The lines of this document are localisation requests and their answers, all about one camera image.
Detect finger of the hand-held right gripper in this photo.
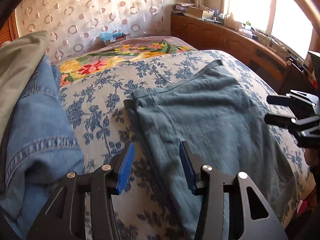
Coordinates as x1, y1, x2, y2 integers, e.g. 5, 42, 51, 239
264, 113, 298, 128
266, 94, 297, 108

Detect folded khaki pants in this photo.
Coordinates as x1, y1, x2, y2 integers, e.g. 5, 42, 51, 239
0, 30, 50, 135

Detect colourful flower blanket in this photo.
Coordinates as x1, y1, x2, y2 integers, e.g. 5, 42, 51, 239
51, 36, 198, 88

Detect brown slatted wooden wardrobe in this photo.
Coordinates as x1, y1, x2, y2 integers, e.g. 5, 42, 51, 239
0, 15, 19, 48

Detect beige bottle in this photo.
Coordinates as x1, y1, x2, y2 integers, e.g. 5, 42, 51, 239
226, 12, 237, 28

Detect folded blue jeans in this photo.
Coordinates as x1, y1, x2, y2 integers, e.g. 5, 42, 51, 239
0, 55, 85, 238

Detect long wooden cabinet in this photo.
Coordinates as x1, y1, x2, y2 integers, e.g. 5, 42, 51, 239
170, 12, 313, 93

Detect stack of papers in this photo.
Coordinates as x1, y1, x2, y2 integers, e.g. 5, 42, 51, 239
172, 3, 192, 13

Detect small cardboard box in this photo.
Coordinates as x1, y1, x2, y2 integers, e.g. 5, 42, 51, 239
104, 34, 127, 46

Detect blue floral bedspread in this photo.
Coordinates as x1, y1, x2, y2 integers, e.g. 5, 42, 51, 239
57, 50, 315, 240

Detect blue plastic bag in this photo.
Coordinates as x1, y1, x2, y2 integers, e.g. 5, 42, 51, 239
100, 31, 124, 40

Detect sheer circle-patterned wall curtain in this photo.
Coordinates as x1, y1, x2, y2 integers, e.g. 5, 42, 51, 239
15, 0, 170, 63

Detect dark post with round knob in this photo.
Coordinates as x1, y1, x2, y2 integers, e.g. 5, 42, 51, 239
276, 57, 294, 93

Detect teal pants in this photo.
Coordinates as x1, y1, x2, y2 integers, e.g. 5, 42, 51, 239
124, 59, 304, 240

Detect open cardboard box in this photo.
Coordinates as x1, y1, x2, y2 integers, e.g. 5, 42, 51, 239
187, 6, 213, 19

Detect bright window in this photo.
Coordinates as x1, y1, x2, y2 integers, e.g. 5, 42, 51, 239
224, 0, 320, 55

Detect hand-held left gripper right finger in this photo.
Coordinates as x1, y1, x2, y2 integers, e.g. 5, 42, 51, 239
179, 141, 289, 240

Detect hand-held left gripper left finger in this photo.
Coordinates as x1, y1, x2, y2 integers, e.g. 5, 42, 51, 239
26, 140, 135, 240

